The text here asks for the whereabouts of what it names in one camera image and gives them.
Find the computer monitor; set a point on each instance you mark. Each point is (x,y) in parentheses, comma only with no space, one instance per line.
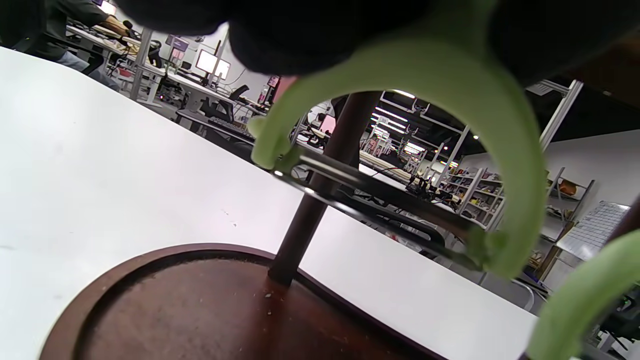
(210,62)

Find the storage shelf rack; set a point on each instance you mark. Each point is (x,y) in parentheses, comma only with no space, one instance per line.
(480,195)

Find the brown wooden key rack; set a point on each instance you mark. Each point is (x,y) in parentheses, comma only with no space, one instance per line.
(200,310)

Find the green vegetable scraper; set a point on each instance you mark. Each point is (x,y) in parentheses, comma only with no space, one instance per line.
(575,300)
(450,65)

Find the person's left hand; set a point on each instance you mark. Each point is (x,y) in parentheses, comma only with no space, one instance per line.
(300,30)

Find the black keyboard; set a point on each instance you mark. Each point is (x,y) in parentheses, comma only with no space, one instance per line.
(230,127)

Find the white wall chart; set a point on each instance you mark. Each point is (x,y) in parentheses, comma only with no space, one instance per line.
(595,230)

